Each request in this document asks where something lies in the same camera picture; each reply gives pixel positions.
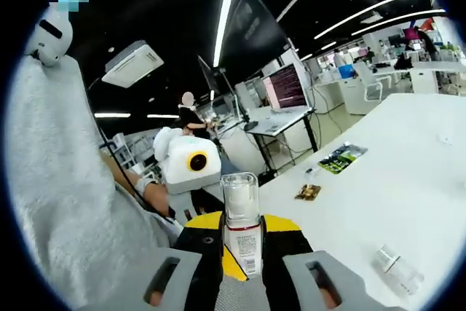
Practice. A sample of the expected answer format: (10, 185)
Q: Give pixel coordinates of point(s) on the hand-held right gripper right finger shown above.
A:
(287, 242)

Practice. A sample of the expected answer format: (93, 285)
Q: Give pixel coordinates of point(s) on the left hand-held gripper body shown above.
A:
(182, 172)

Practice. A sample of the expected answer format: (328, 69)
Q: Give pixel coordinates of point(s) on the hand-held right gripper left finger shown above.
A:
(204, 245)

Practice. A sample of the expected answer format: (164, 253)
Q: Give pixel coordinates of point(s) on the gold foil packet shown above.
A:
(308, 192)

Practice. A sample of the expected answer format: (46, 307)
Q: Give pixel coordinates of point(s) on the small clear skincare bottle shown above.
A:
(397, 271)
(242, 198)

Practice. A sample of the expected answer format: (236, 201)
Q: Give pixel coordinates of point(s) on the green printed packet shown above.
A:
(342, 158)

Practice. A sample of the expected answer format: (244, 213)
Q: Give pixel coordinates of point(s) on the blue storage box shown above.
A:
(346, 71)

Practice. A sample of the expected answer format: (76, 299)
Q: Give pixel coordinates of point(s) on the person's left hand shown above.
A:
(158, 198)

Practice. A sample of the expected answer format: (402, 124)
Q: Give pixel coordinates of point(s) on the white wristwatch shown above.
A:
(145, 185)

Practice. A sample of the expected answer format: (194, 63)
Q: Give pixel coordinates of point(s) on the standing desk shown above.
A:
(276, 121)

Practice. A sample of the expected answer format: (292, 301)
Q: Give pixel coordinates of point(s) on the ceiling air conditioner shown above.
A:
(133, 63)

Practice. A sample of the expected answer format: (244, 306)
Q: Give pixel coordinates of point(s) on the person's white shirt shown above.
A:
(54, 180)

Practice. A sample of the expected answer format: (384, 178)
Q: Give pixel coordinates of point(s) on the computer monitor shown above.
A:
(285, 85)

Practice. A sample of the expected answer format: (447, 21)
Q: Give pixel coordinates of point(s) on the black hanging panel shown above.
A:
(251, 23)

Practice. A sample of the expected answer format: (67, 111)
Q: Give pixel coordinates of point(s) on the white background office chair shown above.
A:
(366, 76)

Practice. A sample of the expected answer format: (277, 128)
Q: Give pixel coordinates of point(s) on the white chest-worn device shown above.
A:
(51, 41)

